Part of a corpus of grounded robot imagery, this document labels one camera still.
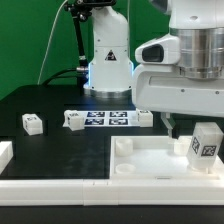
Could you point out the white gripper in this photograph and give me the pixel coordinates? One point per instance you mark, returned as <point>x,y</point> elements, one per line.
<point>161,89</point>

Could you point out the white square tabletop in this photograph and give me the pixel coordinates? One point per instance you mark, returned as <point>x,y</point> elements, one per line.
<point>156,157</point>

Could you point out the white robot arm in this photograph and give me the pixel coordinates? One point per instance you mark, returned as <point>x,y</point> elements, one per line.
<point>181,72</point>

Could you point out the fiducial marker sheet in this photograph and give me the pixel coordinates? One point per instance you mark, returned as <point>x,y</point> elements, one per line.
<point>108,118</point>

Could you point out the white U-shaped fence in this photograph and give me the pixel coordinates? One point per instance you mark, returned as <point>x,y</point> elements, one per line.
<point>112,192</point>

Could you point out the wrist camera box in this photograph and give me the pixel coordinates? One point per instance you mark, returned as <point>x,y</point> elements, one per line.
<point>164,50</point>

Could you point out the black camera stand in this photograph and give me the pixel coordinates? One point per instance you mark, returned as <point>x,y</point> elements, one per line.
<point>80,11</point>

